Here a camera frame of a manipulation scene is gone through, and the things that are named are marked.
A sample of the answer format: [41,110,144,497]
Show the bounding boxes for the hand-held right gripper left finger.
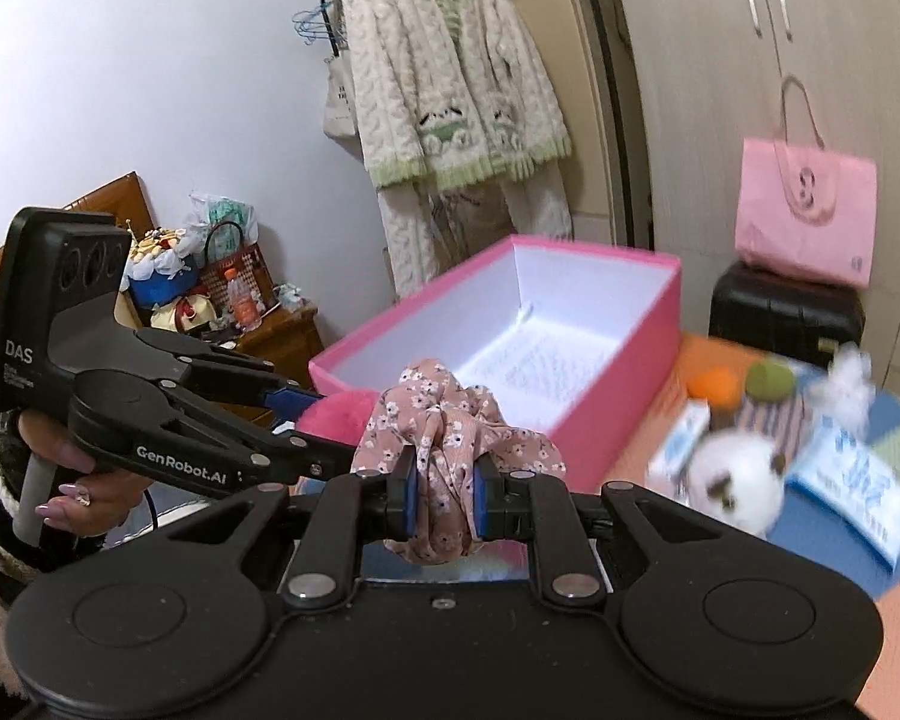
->
[154,451,421,612]

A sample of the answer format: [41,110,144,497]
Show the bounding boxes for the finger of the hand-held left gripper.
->
[163,382,362,482]
[135,328,329,428]

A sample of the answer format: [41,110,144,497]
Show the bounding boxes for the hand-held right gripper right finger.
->
[469,457,730,607]

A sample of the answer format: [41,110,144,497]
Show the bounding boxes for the pink fluffy ball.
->
[296,388,383,440]

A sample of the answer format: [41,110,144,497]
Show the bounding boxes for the pink floral scrunchie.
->
[351,360,567,565]

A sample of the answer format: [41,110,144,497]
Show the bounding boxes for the pink cardboard box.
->
[309,234,682,494]

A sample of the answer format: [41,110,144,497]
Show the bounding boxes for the person's left hand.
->
[19,411,155,541]

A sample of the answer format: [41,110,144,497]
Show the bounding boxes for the wooden nightstand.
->
[210,302,326,421]

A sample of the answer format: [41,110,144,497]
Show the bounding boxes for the orange drink bottle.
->
[223,268,263,332]

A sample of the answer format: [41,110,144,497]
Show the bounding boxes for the flower bouquet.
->
[122,223,205,310]

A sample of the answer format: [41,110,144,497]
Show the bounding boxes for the woven handbag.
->
[197,221,272,316]

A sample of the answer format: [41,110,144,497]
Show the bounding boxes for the wooden headboard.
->
[0,171,158,425]

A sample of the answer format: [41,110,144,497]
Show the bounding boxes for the white plastic bag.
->
[186,191,261,250]

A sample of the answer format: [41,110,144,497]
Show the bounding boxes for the small tissue packet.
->
[647,400,713,482]

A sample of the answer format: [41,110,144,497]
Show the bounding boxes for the white and brown plush toy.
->
[682,427,790,535]

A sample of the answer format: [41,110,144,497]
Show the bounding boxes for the orange plush ball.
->
[686,366,743,410]

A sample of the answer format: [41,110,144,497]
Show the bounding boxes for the white fluffy pants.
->
[379,163,575,305]

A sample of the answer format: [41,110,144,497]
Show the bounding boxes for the white canvas tote bag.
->
[322,52,362,140]

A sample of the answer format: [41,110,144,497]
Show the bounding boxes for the green plush ball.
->
[745,360,796,402]

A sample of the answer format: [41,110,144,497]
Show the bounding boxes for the black suitcase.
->
[709,261,867,372]

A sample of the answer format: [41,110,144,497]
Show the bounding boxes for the white fluffy cardigan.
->
[341,0,575,192]

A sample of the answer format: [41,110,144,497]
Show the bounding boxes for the blue and white tissue packet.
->
[784,420,900,569]

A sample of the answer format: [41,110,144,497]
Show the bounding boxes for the white fluffy scrunchie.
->
[805,347,877,434]

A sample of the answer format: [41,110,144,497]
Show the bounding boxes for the pink tote bag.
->
[735,75,878,288]

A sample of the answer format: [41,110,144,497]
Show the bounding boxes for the beige wardrobe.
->
[570,0,900,391]

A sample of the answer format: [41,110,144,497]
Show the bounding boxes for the blue wire hangers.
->
[294,4,347,51]

